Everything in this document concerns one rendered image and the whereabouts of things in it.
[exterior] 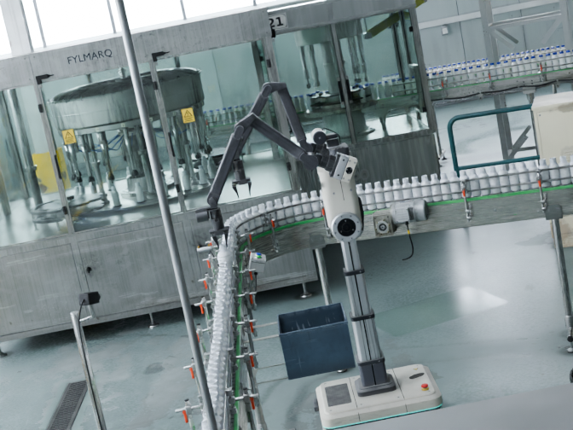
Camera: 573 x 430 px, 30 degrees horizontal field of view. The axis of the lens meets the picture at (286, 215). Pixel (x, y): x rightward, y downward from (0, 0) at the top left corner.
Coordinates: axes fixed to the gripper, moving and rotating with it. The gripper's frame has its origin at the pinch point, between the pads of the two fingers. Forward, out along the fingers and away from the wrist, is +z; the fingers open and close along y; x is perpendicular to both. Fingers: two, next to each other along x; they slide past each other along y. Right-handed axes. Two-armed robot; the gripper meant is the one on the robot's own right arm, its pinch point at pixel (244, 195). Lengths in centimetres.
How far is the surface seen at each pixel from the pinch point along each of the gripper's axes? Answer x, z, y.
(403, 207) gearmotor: -65, 38, -91
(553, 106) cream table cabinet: -266, 25, -244
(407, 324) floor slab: -152, 141, -89
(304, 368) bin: 115, 63, -15
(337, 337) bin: 115, 51, -32
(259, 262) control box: 32.6, 30.3, -2.0
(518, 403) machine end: 506, -72, -34
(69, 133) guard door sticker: -269, -28, 134
